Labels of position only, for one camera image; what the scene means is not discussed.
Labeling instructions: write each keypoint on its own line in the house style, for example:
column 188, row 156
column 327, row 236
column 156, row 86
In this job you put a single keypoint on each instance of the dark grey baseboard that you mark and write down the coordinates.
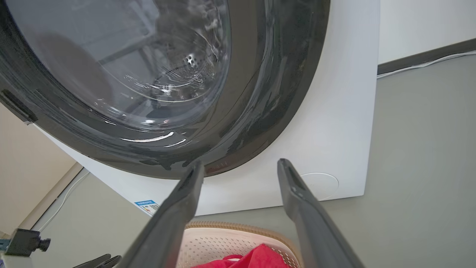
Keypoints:
column 427, row 56

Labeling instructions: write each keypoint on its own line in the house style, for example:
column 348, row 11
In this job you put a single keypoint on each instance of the white front-load washing machine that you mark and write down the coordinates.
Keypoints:
column 334, row 123

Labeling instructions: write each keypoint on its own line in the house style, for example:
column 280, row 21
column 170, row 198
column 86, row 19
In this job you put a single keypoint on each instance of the pink perforated laundry basket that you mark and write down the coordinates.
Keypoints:
column 212, row 243

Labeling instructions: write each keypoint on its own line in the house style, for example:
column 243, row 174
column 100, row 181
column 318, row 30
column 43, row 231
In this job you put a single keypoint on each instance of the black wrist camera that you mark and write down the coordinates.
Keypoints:
column 26, row 242

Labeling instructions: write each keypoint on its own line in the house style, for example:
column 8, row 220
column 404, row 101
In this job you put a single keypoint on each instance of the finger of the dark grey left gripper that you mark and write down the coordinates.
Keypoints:
column 93, row 262
column 111, row 262

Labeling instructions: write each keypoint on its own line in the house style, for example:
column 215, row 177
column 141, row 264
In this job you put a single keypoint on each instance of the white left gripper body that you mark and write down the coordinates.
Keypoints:
column 15, row 261

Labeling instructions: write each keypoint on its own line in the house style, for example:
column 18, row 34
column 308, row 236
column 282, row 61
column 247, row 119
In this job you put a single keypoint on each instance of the dark round washing machine door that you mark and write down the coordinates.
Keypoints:
column 148, row 74

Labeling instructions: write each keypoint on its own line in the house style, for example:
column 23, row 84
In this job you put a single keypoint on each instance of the blue energy label sticker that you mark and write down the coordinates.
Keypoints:
column 148, row 207

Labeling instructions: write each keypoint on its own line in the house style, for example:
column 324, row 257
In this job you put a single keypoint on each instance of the red garment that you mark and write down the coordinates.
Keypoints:
column 256, row 259

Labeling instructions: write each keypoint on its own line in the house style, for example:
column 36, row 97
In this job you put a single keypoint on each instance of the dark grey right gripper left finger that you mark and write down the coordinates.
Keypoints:
column 167, row 230

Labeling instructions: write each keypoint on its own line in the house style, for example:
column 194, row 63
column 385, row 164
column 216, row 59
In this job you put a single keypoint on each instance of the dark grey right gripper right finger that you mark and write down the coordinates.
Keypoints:
column 312, row 230

